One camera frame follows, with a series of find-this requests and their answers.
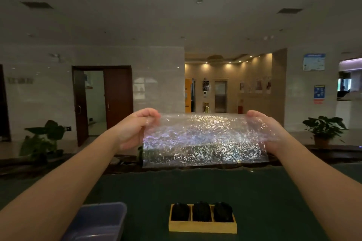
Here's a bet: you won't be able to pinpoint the person's right hand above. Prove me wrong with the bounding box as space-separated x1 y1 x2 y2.
245 110 287 156

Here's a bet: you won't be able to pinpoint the bright glass window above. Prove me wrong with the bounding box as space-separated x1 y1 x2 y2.
336 58 362 100

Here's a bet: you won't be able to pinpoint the person's right forearm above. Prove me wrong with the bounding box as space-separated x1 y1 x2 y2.
273 136 362 241

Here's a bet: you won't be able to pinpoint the dark stone planter bed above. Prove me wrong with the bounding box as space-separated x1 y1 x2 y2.
0 144 362 178

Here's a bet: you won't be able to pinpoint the black lids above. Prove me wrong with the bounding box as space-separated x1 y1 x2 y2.
171 203 190 221
192 201 212 222
213 201 234 223

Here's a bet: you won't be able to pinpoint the clear plastic bag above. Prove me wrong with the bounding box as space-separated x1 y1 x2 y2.
142 112 276 168

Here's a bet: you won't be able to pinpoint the brown wooden door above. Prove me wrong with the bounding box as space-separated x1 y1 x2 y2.
103 67 133 130

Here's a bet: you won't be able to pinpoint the large-leaf dark green plant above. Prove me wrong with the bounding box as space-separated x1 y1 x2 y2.
19 120 66 163

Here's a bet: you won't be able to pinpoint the white reception counter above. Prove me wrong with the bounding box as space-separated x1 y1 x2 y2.
335 92 362 130

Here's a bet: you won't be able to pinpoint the grey elevator door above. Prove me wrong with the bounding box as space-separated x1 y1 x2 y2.
214 79 228 113

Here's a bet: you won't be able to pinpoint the blue wall poster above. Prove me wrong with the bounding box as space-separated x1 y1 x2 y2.
303 53 326 72

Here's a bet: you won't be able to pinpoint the person's left hand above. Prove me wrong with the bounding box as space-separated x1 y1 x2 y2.
112 108 161 153

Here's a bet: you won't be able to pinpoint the person's left forearm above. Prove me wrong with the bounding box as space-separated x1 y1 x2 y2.
0 130 121 241

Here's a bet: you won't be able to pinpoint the dark green table cover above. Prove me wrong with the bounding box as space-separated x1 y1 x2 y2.
0 163 362 241

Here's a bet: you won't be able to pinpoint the blue and red notice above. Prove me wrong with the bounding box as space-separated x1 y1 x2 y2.
313 85 326 105

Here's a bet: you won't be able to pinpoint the dark brown door frame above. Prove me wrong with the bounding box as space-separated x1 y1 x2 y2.
71 65 133 147

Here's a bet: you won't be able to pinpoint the grey-purple plastic bin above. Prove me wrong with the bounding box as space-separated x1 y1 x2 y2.
61 201 128 241

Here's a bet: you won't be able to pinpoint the yellow upright panel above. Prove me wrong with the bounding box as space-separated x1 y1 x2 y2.
185 78 193 113

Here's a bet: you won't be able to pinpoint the wooden three-compartment tray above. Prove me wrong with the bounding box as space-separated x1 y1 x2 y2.
168 203 238 234

